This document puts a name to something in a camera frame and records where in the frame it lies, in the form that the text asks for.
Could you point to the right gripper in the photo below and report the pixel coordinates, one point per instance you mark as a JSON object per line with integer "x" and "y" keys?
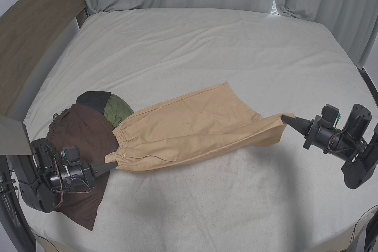
{"x": 320, "y": 137}

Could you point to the bed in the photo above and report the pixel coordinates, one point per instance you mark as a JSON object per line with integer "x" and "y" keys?
{"x": 206, "y": 53}

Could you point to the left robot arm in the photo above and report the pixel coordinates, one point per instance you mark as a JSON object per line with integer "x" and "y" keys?
{"x": 35, "y": 188}

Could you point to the black garment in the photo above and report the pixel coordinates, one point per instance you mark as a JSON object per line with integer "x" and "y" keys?
{"x": 91, "y": 100}

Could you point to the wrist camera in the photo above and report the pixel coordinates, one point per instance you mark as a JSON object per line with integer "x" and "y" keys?
{"x": 329, "y": 113}
{"x": 71, "y": 156}

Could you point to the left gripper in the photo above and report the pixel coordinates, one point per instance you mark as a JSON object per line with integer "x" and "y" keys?
{"x": 75, "y": 177}

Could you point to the brown shorts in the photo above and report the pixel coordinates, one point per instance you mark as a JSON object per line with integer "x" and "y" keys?
{"x": 82, "y": 132}

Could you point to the green garment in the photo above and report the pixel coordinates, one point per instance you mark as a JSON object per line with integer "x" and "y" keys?
{"x": 118, "y": 110}

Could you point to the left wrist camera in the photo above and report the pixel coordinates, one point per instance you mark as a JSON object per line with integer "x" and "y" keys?
{"x": 71, "y": 156}

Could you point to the beige shorts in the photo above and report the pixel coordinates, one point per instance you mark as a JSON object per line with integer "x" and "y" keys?
{"x": 192, "y": 126}

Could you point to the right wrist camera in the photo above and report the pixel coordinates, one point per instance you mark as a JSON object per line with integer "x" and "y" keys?
{"x": 329, "y": 113}

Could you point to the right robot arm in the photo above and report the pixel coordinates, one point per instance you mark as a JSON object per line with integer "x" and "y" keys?
{"x": 360, "y": 168}

